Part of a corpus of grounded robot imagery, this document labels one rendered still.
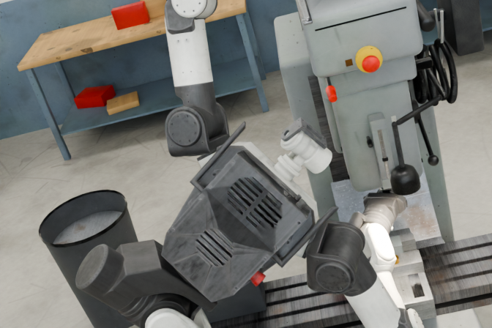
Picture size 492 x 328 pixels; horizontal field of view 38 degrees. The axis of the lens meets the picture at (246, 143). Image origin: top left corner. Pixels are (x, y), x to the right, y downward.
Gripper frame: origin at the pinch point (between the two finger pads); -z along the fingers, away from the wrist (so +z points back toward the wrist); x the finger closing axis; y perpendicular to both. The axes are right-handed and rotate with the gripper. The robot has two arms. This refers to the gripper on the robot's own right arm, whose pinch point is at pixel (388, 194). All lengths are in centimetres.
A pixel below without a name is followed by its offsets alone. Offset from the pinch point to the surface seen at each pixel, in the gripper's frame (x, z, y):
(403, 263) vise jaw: -3.1, 7.1, 19.5
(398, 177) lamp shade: -12.0, 23.1, -21.0
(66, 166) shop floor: 340, -206, 121
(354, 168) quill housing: 3.6, 11.7, -16.5
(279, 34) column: 47, -51, -33
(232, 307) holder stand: 48, 25, 26
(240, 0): 199, -301, 31
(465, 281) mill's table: -18.3, 0.2, 30.3
